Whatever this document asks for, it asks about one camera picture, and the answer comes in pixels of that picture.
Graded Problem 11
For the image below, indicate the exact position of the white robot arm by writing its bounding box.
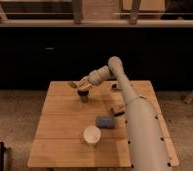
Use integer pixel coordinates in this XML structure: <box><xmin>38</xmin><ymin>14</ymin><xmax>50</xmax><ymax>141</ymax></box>
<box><xmin>77</xmin><ymin>56</ymin><xmax>173</xmax><ymax>171</ymax></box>

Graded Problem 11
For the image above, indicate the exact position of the metal cup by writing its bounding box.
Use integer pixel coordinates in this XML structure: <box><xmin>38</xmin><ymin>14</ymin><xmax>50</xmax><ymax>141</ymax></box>
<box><xmin>77</xmin><ymin>90</ymin><xmax>89</xmax><ymax>103</ymax></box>

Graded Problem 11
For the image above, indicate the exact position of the white paper cup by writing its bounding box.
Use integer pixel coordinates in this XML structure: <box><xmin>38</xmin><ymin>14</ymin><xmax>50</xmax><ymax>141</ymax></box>
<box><xmin>83</xmin><ymin>125</ymin><xmax>101</xmax><ymax>146</ymax></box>

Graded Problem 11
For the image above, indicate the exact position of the wooden railing shelf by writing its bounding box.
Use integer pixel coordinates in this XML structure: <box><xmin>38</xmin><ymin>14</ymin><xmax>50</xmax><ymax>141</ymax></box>
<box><xmin>0</xmin><ymin>0</ymin><xmax>193</xmax><ymax>27</ymax></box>

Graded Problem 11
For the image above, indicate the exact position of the brush with black handle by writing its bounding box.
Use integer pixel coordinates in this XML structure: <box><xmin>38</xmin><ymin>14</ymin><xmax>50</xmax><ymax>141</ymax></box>
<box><xmin>110</xmin><ymin>105</ymin><xmax>125</xmax><ymax>117</ymax></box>

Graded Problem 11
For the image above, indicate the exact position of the black post at floor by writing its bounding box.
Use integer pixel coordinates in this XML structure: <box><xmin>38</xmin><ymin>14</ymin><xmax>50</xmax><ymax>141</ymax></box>
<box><xmin>0</xmin><ymin>142</ymin><xmax>6</xmax><ymax>171</ymax></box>

